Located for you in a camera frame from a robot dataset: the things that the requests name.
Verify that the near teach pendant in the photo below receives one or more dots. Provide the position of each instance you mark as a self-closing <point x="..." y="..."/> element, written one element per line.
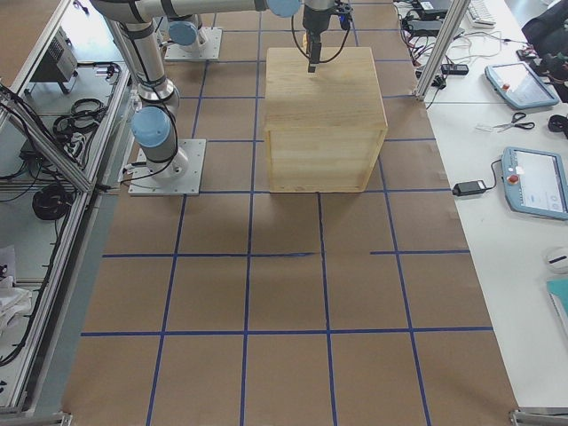
<point x="534" y="182"/>

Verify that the wooden drawer cabinet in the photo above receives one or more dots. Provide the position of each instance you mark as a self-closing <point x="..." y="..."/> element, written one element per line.
<point x="324" y="130"/>

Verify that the black scissors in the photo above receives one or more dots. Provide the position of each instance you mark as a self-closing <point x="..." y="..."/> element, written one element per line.
<point x="517" y="121"/>

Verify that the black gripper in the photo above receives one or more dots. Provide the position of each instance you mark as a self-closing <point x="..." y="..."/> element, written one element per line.
<point x="314" y="19"/>

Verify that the aluminium frame post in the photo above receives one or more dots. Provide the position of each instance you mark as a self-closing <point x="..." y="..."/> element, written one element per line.
<point x="446" y="34"/>

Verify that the teach pendant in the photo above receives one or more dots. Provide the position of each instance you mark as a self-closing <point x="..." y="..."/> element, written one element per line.
<point x="519" y="86"/>
<point x="534" y="182"/>

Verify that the far teach pendant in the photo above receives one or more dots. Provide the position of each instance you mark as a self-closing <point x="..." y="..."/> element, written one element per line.
<point x="519" y="86"/>

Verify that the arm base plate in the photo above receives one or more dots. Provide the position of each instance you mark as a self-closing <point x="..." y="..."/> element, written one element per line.
<point x="209" y="51"/>
<point x="182" y="176"/>

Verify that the black power adapter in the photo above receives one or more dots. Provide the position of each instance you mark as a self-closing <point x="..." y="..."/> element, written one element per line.
<point x="469" y="188"/>

